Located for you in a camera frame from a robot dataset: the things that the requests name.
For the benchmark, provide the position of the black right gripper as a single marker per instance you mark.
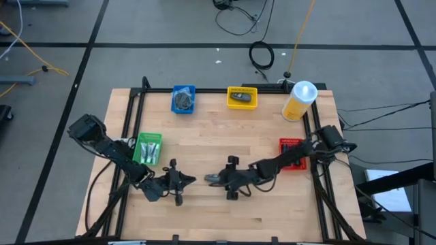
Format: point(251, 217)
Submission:
point(238, 177)

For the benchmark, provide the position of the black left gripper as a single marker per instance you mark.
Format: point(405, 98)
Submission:
point(174, 182)

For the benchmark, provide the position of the dark grey tapered plastic case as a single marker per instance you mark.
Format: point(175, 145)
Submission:
point(240, 97)
point(210, 177)

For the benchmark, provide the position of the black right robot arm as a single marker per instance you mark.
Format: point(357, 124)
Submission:
point(289, 158)

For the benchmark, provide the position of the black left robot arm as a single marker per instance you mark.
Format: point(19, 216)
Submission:
point(112, 151)

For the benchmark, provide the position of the green plastic basket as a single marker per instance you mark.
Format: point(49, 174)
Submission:
point(136, 158)

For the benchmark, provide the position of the blue plastic basket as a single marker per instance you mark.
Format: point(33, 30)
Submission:
point(173, 109)

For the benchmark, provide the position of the yellow plastic basket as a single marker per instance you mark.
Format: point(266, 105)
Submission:
point(242, 105)

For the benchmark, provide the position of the red plastic basket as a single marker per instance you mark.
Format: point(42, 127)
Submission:
point(291, 141)

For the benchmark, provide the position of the large white yellow bottle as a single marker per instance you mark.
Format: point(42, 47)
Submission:
point(298, 102)

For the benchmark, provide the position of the white paper sheet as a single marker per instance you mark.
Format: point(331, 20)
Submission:
point(388, 187)

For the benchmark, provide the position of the black metal stand beam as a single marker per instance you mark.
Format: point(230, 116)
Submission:
point(402, 177)

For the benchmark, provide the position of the black caster wheel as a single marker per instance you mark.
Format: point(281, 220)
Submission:
point(4, 112)

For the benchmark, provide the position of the grey metal foot bar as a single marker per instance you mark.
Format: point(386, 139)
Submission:
point(34, 2)
point(17, 80)

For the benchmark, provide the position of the grey cabinet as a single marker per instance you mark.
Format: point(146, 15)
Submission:
point(425, 211)

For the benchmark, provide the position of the black table frame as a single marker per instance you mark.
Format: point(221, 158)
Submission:
point(218, 90)

